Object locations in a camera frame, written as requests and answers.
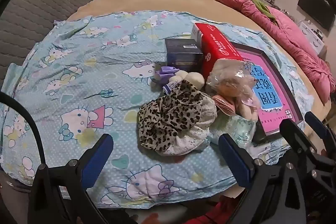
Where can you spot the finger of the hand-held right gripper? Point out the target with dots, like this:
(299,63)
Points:
(296,140)
(319,127)

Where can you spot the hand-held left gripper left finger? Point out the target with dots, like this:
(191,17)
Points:
(97,158)

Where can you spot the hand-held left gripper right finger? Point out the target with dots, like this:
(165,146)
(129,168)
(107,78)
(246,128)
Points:
(233,158)

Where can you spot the green white tissue pack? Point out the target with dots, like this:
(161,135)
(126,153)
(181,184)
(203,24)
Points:
(236,132)

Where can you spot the orange plush toy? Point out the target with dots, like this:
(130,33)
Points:
(224,106)

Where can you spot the cream plush toy purple bow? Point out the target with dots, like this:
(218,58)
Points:
(195,79)

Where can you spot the dark box with pink lining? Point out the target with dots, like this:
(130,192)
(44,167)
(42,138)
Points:
(262,56)

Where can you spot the cartoon printed blue blanket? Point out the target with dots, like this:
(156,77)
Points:
(92,82)

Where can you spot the leopard print cloth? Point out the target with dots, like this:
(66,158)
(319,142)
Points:
(170,113)

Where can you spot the pink quilt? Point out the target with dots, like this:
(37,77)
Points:
(302,45)

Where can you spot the silver tiara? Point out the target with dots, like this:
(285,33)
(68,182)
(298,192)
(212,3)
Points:
(247,66)

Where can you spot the white drawer cabinet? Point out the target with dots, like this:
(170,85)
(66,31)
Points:
(312,37)

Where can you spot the dark blue box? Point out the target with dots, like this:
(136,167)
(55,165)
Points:
(183,54)

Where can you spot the red tissue pack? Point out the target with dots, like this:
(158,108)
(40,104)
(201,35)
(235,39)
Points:
(218,43)

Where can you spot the black monitor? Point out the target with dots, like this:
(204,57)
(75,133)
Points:
(315,7)

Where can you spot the green cloth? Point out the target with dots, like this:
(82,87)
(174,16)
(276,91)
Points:
(260,5)

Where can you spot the grey quilted headboard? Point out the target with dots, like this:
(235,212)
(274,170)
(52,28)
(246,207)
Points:
(39,3)

